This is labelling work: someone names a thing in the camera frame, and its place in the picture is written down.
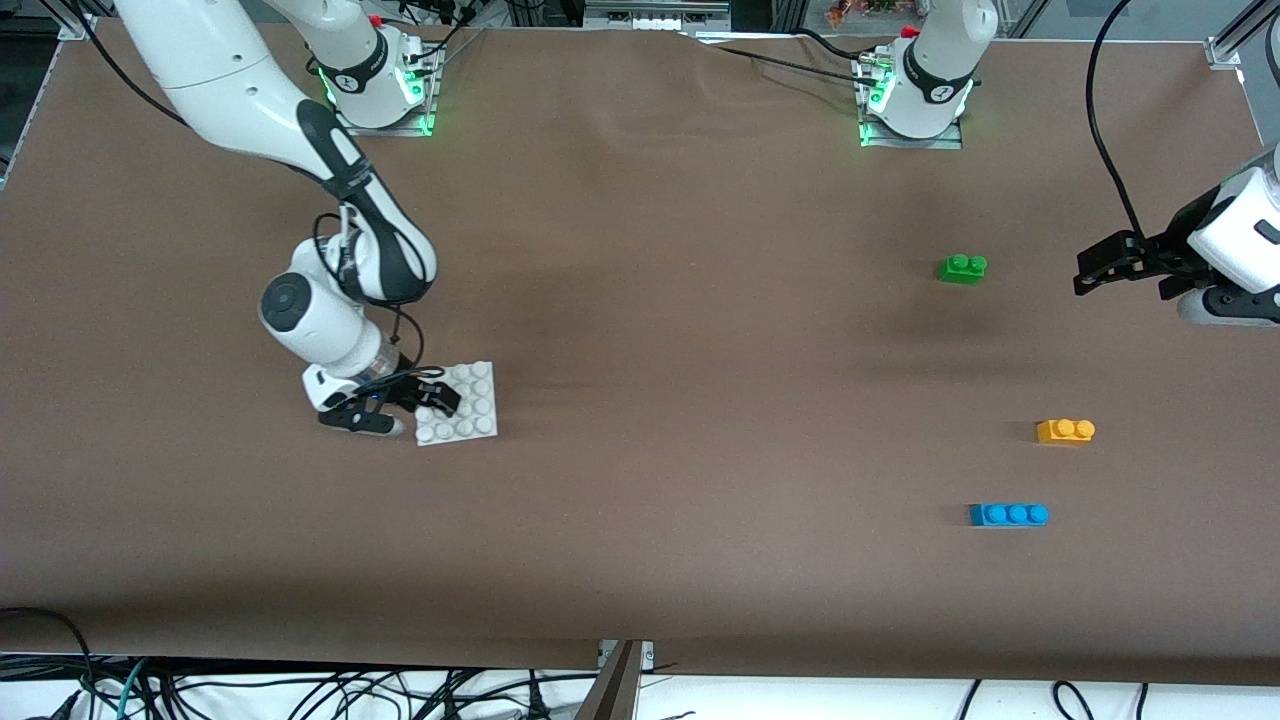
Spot white studded base plate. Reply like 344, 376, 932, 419
414, 360, 499, 448

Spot blue three-stud block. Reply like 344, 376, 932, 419
968, 502, 1050, 528

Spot brown table cover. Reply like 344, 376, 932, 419
0, 20, 1280, 687

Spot colourful small objects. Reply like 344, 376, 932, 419
824, 0, 903, 28

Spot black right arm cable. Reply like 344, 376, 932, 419
70, 0, 427, 387

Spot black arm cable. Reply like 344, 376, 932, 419
70, 0, 427, 387
1084, 0, 1151, 247

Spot tangled black cable bundle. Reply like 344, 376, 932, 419
60, 655, 601, 720

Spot black cables at base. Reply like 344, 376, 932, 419
392, 0, 493, 76

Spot teal cable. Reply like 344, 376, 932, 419
112, 658, 153, 720

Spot thick black looped cable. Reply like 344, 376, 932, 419
0, 606, 98, 706

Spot long black power cable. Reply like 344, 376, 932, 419
700, 43, 886, 87

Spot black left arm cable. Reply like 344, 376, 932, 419
1084, 0, 1151, 247

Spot aluminium frame profile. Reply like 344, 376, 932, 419
1204, 0, 1280, 71

